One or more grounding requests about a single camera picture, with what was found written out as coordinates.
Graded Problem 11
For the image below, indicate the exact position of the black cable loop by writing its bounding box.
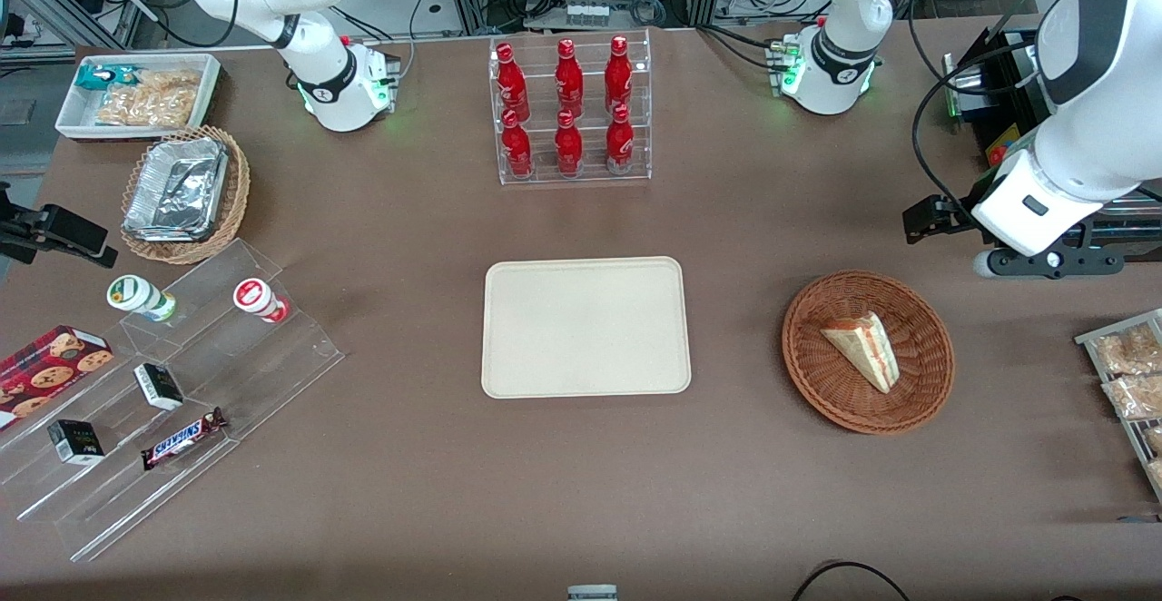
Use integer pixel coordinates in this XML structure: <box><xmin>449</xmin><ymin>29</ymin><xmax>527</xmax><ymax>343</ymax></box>
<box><xmin>790</xmin><ymin>561</ymin><xmax>914</xmax><ymax>601</ymax></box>

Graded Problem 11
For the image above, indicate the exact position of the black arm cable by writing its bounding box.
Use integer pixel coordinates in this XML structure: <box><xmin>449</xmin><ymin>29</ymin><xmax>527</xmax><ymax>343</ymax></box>
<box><xmin>911</xmin><ymin>0</ymin><xmax>1072</xmax><ymax>213</ymax></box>

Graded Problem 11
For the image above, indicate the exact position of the grey snack display tray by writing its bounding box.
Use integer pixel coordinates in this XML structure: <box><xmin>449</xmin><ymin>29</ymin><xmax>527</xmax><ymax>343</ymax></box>
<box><xmin>1075</xmin><ymin>308</ymin><xmax>1162</xmax><ymax>503</ymax></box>

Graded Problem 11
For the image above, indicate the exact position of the clear bag of crackers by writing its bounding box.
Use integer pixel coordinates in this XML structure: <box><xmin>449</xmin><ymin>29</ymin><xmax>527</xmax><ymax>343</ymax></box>
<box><xmin>94</xmin><ymin>69</ymin><xmax>202</xmax><ymax>129</ymax></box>

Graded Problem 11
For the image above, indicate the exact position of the clear acrylic bottle rack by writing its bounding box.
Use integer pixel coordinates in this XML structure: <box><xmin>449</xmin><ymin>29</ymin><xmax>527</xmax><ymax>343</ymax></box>
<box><xmin>489</xmin><ymin>28</ymin><xmax>654</xmax><ymax>187</ymax></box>

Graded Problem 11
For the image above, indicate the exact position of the clear acrylic stepped shelf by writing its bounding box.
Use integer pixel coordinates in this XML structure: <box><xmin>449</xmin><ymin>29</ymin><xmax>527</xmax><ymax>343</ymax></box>
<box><xmin>0</xmin><ymin>237</ymin><xmax>347</xmax><ymax>564</ymax></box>

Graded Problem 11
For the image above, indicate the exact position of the green snack packet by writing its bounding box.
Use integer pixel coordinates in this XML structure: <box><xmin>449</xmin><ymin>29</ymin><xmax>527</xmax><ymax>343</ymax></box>
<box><xmin>75</xmin><ymin>64</ymin><xmax>139</xmax><ymax>94</ymax></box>

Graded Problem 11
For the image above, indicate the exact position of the green lid yogurt cup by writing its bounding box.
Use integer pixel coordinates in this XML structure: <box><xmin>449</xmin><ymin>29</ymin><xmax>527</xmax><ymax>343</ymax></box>
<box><xmin>106</xmin><ymin>274</ymin><xmax>178</xmax><ymax>323</ymax></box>

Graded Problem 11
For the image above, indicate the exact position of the red cola bottle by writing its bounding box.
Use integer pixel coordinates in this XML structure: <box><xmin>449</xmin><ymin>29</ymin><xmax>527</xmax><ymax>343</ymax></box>
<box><xmin>605</xmin><ymin>34</ymin><xmax>635</xmax><ymax>115</ymax></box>
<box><xmin>501</xmin><ymin>109</ymin><xmax>535</xmax><ymax>178</ymax></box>
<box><xmin>496</xmin><ymin>43</ymin><xmax>532</xmax><ymax>123</ymax></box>
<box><xmin>554</xmin><ymin>109</ymin><xmax>585</xmax><ymax>176</ymax></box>
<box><xmin>555</xmin><ymin>38</ymin><xmax>586</xmax><ymax>119</ymax></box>
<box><xmin>606</xmin><ymin>103</ymin><xmax>636</xmax><ymax>174</ymax></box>

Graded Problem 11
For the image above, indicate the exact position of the triangular sandwich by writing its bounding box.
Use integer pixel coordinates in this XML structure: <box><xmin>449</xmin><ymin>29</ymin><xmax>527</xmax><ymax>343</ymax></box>
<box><xmin>820</xmin><ymin>311</ymin><xmax>901</xmax><ymax>395</ymax></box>

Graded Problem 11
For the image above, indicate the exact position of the oval wicker basket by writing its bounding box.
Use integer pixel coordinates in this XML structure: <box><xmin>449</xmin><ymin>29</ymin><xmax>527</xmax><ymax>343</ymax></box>
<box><xmin>120</xmin><ymin>124</ymin><xmax>251</xmax><ymax>265</ymax></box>

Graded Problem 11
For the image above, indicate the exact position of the snickers chocolate bar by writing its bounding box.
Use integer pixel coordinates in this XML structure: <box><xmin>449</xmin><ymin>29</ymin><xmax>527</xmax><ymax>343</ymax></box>
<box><xmin>140</xmin><ymin>407</ymin><xmax>229</xmax><ymax>471</ymax></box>

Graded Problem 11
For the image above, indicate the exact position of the red cookie box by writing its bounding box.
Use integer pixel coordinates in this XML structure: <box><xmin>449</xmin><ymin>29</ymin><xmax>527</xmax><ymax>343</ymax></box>
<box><xmin>0</xmin><ymin>325</ymin><xmax>115</xmax><ymax>430</ymax></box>

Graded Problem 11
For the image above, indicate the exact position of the beige plastic tray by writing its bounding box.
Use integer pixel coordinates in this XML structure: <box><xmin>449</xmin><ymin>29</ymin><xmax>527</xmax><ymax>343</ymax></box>
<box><xmin>481</xmin><ymin>256</ymin><xmax>693</xmax><ymax>400</ymax></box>

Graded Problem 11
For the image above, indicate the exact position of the white rectangular bin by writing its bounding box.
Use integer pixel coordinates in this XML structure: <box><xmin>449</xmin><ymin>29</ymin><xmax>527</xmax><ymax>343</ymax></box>
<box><xmin>54</xmin><ymin>53</ymin><xmax>222</xmax><ymax>143</ymax></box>

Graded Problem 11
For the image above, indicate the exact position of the black food warmer appliance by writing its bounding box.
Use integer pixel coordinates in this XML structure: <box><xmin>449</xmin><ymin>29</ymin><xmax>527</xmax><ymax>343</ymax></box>
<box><xmin>942</xmin><ymin>27</ymin><xmax>1162</xmax><ymax>253</ymax></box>

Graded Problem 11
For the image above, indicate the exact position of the red lid yogurt cup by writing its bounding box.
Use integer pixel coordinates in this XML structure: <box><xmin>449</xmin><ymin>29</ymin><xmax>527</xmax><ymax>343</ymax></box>
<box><xmin>232</xmin><ymin>278</ymin><xmax>292</xmax><ymax>325</ymax></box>

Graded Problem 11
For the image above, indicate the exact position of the aluminium foil tray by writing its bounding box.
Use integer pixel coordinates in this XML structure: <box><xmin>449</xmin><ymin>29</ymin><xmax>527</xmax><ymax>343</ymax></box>
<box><xmin>123</xmin><ymin>137</ymin><xmax>230</xmax><ymax>243</ymax></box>

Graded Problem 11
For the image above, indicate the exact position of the round brown wicker basket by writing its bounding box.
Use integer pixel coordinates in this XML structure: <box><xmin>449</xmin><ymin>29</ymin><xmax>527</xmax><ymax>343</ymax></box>
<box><xmin>782</xmin><ymin>271</ymin><xmax>956</xmax><ymax>437</ymax></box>

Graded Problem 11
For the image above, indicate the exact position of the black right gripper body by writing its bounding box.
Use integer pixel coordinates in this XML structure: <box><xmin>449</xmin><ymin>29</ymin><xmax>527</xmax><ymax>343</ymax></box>
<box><xmin>0</xmin><ymin>182</ymin><xmax>44</xmax><ymax>264</ymax></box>

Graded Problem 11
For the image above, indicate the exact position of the small black carton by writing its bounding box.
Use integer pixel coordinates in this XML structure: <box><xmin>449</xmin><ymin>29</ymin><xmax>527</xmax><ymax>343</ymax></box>
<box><xmin>46</xmin><ymin>419</ymin><xmax>106</xmax><ymax>467</ymax></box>
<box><xmin>133</xmin><ymin>362</ymin><xmax>185</xmax><ymax>412</ymax></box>

